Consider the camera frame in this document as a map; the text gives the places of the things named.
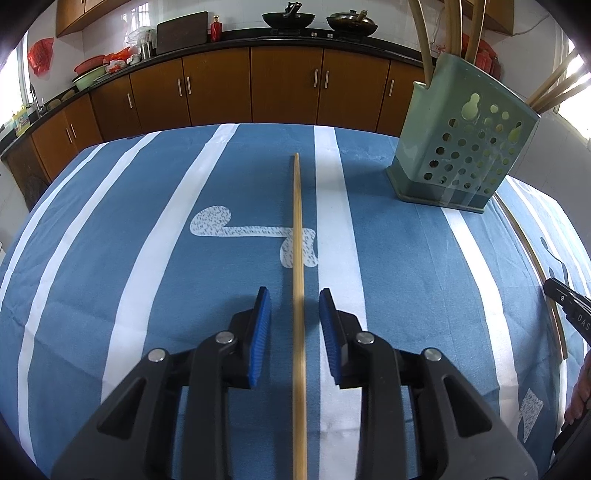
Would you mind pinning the black open wok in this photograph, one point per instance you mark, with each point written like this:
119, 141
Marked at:
288, 18

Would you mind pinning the metal faucet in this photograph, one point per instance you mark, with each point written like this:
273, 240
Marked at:
36, 99

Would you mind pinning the brown kitchen cabinets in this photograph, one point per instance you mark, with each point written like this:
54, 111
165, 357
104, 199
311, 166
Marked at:
286, 83
92, 14

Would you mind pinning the person's right hand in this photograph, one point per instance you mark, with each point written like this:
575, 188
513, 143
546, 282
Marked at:
581, 392

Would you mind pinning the clear plastic bag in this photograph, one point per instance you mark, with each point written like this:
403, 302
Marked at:
141, 36

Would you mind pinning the cluster of red condiment containers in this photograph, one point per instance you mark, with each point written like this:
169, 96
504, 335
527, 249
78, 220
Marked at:
489, 57

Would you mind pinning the black gas stove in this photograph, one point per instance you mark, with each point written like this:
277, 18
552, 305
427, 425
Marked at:
318, 33

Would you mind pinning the bright window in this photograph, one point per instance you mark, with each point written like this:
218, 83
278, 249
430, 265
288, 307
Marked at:
575, 117

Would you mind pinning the blue white striped tablecloth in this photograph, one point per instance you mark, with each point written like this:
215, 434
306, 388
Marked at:
138, 277

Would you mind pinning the black wok with lid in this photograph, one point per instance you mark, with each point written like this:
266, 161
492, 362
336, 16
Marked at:
352, 23

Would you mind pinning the green perforated chopstick holder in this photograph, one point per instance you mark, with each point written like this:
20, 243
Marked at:
429, 134

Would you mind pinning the brown upper kitchen cabinets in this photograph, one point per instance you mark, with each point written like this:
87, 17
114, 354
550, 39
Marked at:
92, 14

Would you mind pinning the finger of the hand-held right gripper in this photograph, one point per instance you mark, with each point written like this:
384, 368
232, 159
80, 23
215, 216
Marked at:
572, 309

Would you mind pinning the red bottle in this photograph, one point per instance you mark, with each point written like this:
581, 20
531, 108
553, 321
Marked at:
216, 27

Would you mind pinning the red plastic basin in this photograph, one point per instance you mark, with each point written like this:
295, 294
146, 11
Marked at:
90, 64

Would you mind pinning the brown lower kitchen cabinets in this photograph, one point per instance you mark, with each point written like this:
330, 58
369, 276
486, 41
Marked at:
286, 83

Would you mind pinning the green plastic basin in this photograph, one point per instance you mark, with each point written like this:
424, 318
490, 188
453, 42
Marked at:
90, 82

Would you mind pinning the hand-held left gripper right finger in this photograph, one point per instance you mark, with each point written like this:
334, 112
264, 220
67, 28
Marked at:
330, 337

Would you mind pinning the dark cutting board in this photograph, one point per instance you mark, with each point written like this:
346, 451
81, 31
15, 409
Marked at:
182, 32

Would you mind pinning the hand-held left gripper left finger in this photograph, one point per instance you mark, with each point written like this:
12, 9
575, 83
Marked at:
258, 337

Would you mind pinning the black kitchen countertop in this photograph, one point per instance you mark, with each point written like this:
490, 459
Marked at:
240, 42

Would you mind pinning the red plastic bag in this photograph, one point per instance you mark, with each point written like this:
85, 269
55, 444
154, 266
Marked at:
41, 57

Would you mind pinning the yellow green packet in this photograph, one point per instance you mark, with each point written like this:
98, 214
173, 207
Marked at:
21, 122

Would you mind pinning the steel cup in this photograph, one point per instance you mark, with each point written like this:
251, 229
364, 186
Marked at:
147, 50

